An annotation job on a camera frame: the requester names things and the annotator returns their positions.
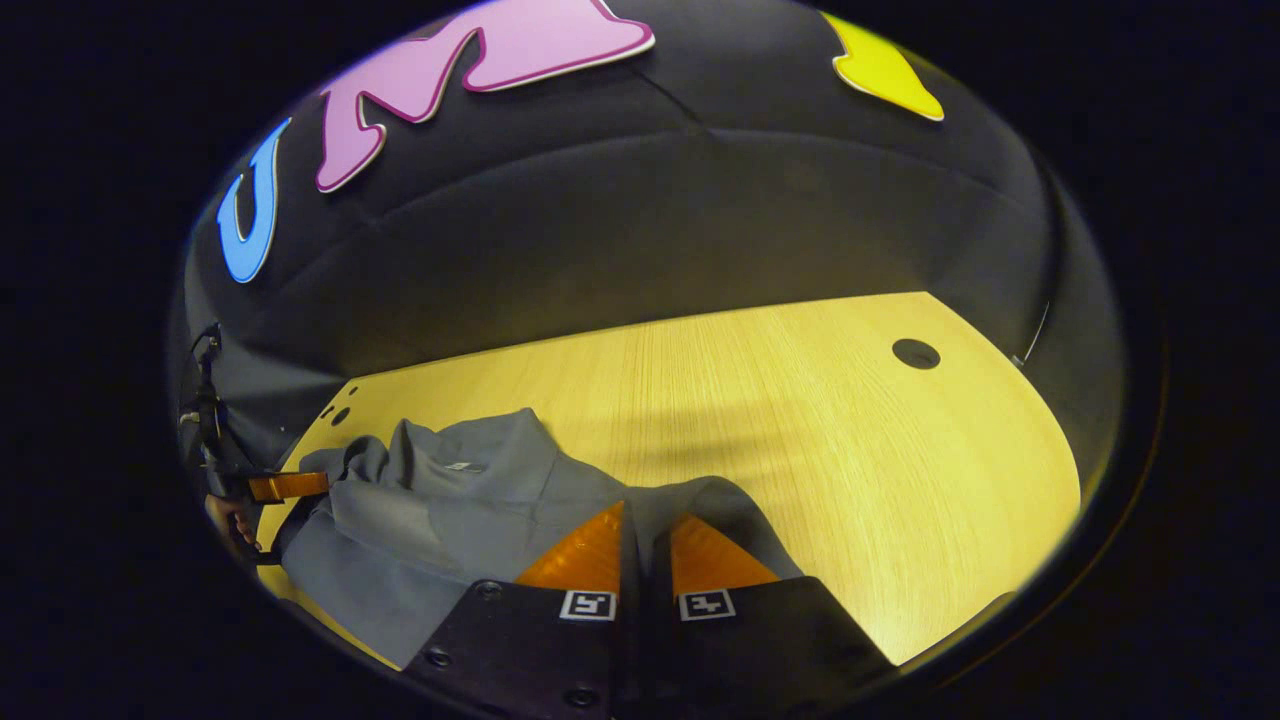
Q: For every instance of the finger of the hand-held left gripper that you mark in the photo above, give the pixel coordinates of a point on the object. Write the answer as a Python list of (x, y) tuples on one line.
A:
[(290, 486)]

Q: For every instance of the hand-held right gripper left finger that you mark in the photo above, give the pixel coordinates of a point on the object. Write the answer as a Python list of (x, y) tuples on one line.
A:
[(628, 570)]

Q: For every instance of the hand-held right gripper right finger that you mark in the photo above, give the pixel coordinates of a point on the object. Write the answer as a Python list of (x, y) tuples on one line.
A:
[(660, 580)]

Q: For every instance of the grey shirt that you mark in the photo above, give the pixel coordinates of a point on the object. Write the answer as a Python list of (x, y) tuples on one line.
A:
[(450, 520)]

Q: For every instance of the black backdrop cloth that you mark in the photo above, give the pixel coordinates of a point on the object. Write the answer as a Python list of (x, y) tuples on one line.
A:
[(700, 220)]

